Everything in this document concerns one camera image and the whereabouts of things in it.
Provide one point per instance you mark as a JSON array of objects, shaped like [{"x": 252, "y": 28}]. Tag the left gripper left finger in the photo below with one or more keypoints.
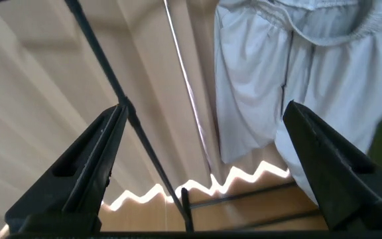
[{"x": 78, "y": 176}]

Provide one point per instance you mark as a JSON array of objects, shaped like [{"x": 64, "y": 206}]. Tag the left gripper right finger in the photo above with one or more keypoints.
[{"x": 333, "y": 179}]

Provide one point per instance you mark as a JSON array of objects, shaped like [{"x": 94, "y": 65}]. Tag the pale grey shorts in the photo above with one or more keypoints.
[{"x": 250, "y": 83}]

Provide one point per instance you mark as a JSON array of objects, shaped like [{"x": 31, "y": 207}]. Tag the black clothes rack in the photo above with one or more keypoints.
[{"x": 111, "y": 76}]

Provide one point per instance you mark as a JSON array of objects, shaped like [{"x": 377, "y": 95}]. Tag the beige curtain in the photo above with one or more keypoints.
[{"x": 28, "y": 83}]

